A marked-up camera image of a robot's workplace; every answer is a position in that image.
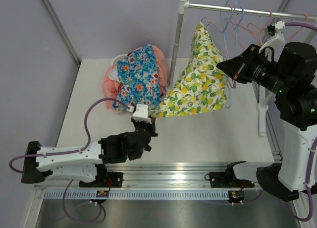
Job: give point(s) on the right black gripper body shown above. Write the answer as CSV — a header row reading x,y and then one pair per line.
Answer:
x,y
256,67

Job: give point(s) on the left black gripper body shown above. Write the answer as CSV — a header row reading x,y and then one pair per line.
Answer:
x,y
150,127

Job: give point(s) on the blue floral skirt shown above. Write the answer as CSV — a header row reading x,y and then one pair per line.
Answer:
x,y
138,78

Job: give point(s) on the pink skirt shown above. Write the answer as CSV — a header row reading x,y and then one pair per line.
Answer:
x,y
111,88

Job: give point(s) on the yellow lemon print skirt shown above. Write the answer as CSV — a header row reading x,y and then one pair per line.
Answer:
x,y
201,86

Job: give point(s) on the white skirt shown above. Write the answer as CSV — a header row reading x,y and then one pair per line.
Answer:
x,y
113,74

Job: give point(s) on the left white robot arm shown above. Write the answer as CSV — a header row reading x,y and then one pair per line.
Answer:
x,y
40,159

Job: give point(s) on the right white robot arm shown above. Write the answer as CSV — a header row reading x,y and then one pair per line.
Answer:
x,y
290,80

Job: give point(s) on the pink hanger rightmost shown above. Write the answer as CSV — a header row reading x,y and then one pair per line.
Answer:
x,y
291,37

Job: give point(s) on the white perforated plastic basket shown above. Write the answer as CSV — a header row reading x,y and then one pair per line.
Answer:
x,y
117,58

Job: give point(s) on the white metal clothes rack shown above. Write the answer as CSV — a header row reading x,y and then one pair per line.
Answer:
x,y
277,16

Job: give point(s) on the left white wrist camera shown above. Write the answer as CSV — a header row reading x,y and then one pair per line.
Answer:
x,y
140,113

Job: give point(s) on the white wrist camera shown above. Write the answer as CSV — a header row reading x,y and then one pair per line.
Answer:
x,y
274,36
140,113

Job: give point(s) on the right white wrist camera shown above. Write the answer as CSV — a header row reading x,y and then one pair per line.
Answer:
x,y
274,36

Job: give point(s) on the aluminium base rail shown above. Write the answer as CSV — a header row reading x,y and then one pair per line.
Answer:
x,y
146,176

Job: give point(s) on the white slotted cable duct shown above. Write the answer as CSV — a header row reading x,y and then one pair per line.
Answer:
x,y
138,194

